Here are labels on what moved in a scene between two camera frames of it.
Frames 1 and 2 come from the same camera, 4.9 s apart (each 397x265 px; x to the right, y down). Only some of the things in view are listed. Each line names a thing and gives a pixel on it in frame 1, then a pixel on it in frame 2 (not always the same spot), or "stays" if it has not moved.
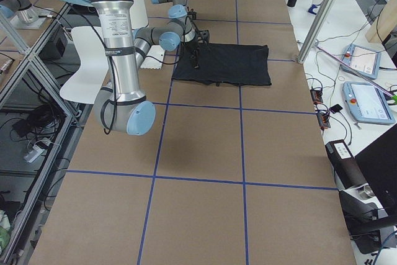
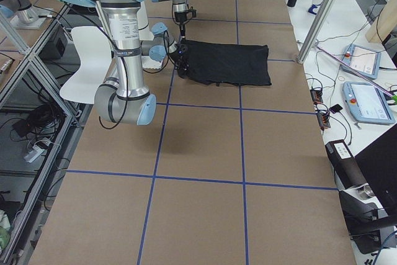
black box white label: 347,170 stays
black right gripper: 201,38 → 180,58
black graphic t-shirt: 224,64 stays
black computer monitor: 378,163 stays
